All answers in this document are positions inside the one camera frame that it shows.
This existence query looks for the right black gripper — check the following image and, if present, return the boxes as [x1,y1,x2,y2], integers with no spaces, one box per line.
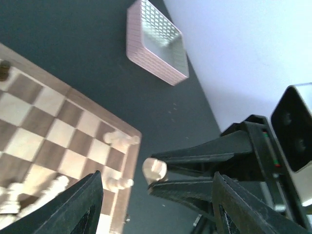
[151,115,302,219]

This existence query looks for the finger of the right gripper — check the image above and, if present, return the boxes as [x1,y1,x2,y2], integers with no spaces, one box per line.
[148,177,214,219]

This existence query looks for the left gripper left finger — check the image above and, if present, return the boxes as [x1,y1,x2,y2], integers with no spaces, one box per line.
[0,171,103,234]

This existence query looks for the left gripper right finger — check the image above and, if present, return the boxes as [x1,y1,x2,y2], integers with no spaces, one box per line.
[212,172,310,234]

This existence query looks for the white chess pawn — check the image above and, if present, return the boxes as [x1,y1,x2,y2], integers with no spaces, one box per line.
[142,157,168,185]

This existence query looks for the white pawn near board edge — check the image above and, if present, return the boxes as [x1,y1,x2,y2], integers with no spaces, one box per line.
[106,177,134,193]

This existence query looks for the wooden chess board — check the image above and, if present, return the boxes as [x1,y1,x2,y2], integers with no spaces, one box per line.
[0,45,142,234]

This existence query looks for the white pawn on board corner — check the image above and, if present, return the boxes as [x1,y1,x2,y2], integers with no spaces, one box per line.
[103,131,140,147]

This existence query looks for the dark chess piece back corner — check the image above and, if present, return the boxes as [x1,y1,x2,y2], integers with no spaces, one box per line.
[0,60,11,81]

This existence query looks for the pink patterned metal tin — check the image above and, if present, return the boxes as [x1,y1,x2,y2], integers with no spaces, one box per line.
[126,0,189,86]

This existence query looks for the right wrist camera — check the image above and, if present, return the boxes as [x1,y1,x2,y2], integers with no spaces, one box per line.
[271,83,312,172]

